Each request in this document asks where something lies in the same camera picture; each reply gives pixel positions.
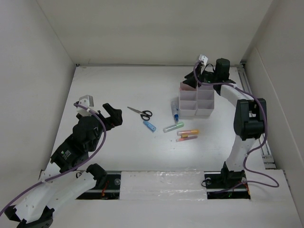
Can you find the right white compartment container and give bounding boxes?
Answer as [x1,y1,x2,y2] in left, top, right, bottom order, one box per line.
[195,85,214,116]

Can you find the orange capped marker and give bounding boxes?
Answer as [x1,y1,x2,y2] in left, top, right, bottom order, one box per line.
[177,129,200,136]

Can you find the green highlighter marker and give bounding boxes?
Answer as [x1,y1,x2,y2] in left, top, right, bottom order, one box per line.
[163,122,184,133]

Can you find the white compartment container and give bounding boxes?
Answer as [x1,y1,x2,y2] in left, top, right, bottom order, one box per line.
[195,85,214,116]
[179,82,197,118]

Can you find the aluminium side rail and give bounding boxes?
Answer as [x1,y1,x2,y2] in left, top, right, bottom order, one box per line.
[237,62,276,169]

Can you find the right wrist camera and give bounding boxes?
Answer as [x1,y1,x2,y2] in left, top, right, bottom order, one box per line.
[198,54,209,68]

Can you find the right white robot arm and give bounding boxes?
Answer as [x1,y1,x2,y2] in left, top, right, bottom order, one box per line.
[183,55,267,194]

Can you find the left white compartment container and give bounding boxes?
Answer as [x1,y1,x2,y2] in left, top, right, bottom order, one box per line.
[179,82,197,118]

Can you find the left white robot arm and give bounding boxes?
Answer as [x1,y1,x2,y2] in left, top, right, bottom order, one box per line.
[1,102,123,228]

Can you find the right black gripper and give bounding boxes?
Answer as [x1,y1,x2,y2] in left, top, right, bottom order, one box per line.
[182,64,218,88]

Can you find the yellow capped pink marker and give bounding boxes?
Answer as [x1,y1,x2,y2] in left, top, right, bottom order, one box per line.
[176,134,198,142]

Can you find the blue capped glue pen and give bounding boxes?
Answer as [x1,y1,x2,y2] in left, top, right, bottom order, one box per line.
[171,97,179,123]

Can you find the black handled scissors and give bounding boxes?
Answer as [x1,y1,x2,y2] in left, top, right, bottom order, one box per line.
[127,106,152,121]

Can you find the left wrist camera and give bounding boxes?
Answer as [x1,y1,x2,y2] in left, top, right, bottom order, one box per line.
[74,95,96,118]

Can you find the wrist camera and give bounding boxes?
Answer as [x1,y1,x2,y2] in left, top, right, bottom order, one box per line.
[74,95,96,118]
[198,54,209,68]

